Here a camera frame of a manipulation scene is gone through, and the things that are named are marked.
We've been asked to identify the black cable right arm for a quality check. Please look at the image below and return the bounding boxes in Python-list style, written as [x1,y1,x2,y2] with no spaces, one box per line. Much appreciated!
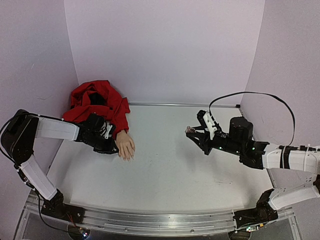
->
[208,91,297,147]

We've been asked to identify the mannequin hand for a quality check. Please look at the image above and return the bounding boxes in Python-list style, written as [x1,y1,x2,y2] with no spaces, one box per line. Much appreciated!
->
[115,130,136,162]

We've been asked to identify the red cloth jacket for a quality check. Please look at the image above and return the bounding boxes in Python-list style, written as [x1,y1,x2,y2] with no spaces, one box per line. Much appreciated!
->
[62,80,130,138]

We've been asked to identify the aluminium front rail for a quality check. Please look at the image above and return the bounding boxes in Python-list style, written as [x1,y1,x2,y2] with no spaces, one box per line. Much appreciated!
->
[22,197,296,236]

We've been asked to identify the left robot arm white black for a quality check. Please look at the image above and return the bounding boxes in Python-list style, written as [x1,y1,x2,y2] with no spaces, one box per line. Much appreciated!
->
[0,109,119,224]

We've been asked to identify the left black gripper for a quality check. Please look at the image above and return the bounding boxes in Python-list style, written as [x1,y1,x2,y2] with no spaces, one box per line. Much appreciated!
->
[85,132,120,155]

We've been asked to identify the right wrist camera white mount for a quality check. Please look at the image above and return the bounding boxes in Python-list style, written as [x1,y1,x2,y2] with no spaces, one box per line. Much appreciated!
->
[197,110,222,140]

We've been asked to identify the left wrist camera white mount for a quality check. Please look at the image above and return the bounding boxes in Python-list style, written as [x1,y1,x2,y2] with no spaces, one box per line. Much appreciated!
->
[100,122,116,139]

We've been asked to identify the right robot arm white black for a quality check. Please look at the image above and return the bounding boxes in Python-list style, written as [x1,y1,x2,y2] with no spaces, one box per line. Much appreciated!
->
[185,111,320,229]

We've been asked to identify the nail polish glass bottle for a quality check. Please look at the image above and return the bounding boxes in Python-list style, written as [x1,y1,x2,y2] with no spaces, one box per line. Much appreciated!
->
[185,126,196,134]

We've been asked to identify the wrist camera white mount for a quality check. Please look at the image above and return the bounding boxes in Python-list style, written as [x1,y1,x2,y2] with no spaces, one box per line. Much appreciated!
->
[197,110,222,140]
[100,122,116,139]

